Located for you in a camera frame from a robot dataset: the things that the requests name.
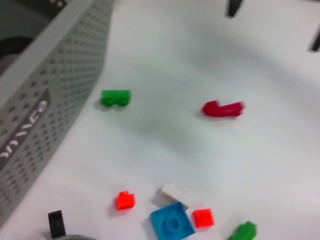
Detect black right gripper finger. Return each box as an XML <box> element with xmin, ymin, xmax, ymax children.
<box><xmin>309</xmin><ymin>29</ymin><xmax>320</xmax><ymax>54</ymax></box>
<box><xmin>225</xmin><ymin>0</ymin><xmax>245</xmax><ymax>19</ymax></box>

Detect glass teacup black holder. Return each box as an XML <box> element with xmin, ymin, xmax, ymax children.
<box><xmin>44</xmin><ymin>209</ymin><xmax>97</xmax><ymax>240</ymax></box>

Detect gray perforated storage bin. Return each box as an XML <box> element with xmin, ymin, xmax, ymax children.
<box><xmin>0</xmin><ymin>0</ymin><xmax>114</xmax><ymax>216</ymax></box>

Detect long red toy piece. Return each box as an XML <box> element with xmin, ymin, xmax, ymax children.
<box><xmin>201</xmin><ymin>99</ymin><xmax>248</xmax><ymax>120</ymax></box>

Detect green toy brick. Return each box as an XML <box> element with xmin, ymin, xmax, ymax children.
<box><xmin>227</xmin><ymin>219</ymin><xmax>259</xmax><ymax>240</ymax></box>
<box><xmin>101</xmin><ymin>89</ymin><xmax>133</xmax><ymax>109</ymax></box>

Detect white toy brick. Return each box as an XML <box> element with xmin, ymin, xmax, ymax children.
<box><xmin>155</xmin><ymin>183</ymin><xmax>193</xmax><ymax>209</ymax></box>

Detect small red toy brick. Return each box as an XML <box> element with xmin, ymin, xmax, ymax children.
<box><xmin>191</xmin><ymin>207</ymin><xmax>216</xmax><ymax>229</ymax></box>
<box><xmin>114</xmin><ymin>190</ymin><xmax>137</xmax><ymax>211</ymax></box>

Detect blue square toy brick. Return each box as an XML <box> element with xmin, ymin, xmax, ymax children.
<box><xmin>149</xmin><ymin>201</ymin><xmax>198</xmax><ymax>240</ymax></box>

